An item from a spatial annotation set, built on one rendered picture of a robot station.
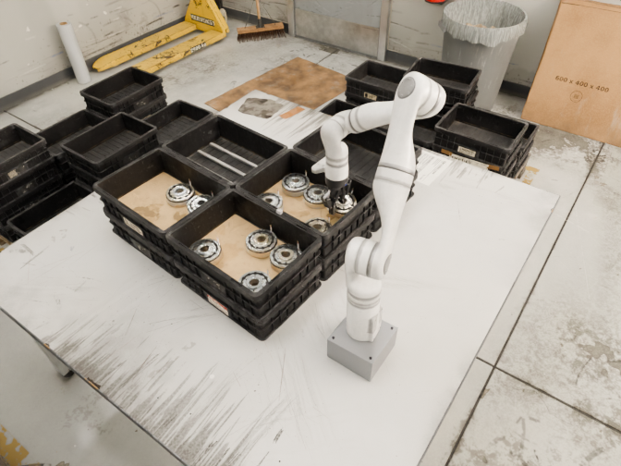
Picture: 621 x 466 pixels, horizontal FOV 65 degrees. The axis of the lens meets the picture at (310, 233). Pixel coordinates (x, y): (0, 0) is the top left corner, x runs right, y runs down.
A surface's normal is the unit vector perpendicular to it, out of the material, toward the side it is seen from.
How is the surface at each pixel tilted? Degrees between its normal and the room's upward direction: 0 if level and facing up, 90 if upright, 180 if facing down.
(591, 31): 80
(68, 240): 0
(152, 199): 0
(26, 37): 90
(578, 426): 0
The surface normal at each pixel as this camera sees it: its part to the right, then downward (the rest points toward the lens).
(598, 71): -0.56, 0.41
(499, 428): -0.02, -0.71
